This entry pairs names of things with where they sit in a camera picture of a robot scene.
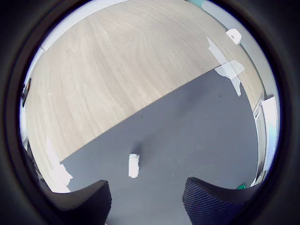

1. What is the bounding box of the white aluminium cable duct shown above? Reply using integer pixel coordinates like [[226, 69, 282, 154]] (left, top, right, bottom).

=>
[[252, 94, 280, 188]]

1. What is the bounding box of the white masking tape piece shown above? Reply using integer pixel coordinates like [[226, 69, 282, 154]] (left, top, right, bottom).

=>
[[205, 35, 246, 98], [45, 135, 74, 193]]

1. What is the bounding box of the small white bracket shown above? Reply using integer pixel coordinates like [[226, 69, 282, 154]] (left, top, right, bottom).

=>
[[225, 28, 243, 45]]

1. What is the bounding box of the small white plastic terminal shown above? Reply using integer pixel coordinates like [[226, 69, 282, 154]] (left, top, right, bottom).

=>
[[128, 153, 141, 179]]

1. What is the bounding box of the dark grey mat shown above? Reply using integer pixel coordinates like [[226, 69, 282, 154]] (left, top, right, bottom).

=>
[[60, 69, 262, 225]]

